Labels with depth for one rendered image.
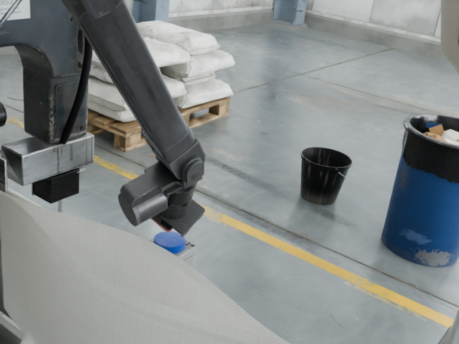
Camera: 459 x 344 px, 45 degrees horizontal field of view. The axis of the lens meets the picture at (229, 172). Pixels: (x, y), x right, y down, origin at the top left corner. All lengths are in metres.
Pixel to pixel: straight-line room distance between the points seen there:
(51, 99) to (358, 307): 1.87
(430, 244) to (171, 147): 2.21
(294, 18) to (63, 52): 8.38
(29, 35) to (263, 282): 1.86
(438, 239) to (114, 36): 2.40
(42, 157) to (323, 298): 1.78
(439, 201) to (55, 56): 2.18
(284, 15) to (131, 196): 8.67
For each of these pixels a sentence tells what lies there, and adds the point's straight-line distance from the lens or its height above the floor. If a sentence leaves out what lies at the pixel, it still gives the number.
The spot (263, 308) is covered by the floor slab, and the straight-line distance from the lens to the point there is 2.37.
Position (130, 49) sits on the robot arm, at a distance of 0.67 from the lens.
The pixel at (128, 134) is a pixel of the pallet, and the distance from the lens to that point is 3.61.
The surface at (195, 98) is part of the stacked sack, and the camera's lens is 4.08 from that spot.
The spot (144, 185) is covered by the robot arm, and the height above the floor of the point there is 1.04.
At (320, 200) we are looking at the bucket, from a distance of 3.26.
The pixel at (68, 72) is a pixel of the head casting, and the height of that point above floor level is 1.18.
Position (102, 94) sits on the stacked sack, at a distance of 3.64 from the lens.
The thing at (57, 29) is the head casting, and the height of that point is 1.25.
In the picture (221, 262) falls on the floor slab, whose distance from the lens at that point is 2.60.
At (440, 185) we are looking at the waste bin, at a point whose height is 0.44.
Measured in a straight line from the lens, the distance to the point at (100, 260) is 0.78.
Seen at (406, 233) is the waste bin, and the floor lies 0.14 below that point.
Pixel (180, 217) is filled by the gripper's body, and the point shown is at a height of 0.94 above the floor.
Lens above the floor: 1.43
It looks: 24 degrees down
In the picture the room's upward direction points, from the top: 8 degrees clockwise
